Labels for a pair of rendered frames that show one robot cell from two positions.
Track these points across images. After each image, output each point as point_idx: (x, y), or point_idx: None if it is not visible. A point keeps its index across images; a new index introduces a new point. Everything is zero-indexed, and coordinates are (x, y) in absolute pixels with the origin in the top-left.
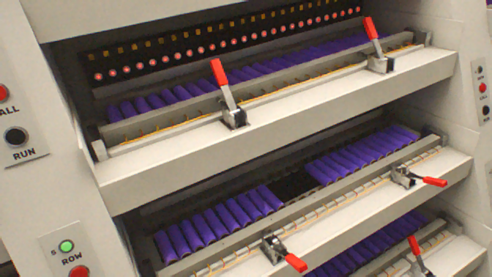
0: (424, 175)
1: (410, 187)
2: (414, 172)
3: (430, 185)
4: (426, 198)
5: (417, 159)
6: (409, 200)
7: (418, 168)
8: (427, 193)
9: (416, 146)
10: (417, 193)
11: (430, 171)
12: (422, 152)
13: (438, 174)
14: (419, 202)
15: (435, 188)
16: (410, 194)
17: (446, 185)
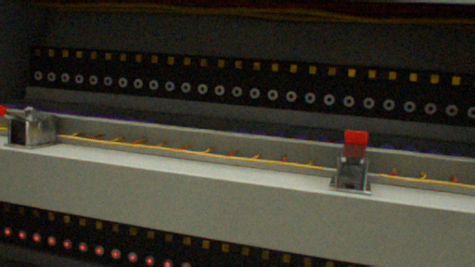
0: (416, 198)
1: (344, 188)
2: (403, 192)
3: (409, 216)
4: (401, 262)
5: (446, 184)
6: (328, 218)
7: (427, 194)
8: (404, 243)
9: (458, 158)
10: (358, 215)
11: (444, 201)
12: (472, 179)
13: (454, 208)
14: (373, 257)
15: (440, 249)
16: (328, 197)
17: (362, 144)
